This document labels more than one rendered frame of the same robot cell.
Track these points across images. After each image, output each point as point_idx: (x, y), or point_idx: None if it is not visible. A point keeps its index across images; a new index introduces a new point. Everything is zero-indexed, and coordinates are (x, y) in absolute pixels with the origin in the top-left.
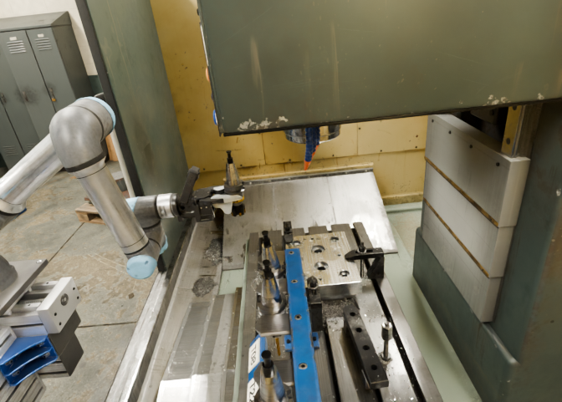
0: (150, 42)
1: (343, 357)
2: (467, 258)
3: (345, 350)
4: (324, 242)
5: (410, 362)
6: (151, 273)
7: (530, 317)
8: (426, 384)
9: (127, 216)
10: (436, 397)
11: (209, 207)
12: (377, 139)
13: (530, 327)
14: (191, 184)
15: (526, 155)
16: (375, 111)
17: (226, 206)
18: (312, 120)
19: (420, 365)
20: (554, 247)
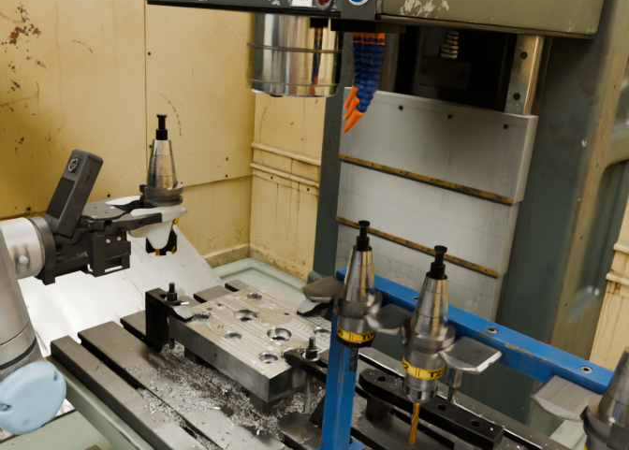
0: None
1: (404, 445)
2: (448, 269)
3: (398, 436)
4: (244, 305)
5: (474, 413)
6: (61, 406)
7: (555, 303)
8: (512, 426)
9: (8, 254)
10: (533, 433)
11: (123, 239)
12: (176, 164)
13: (554, 317)
14: (90, 186)
15: (532, 113)
16: (510, 17)
17: (159, 230)
18: (466, 15)
19: (486, 411)
20: (579, 208)
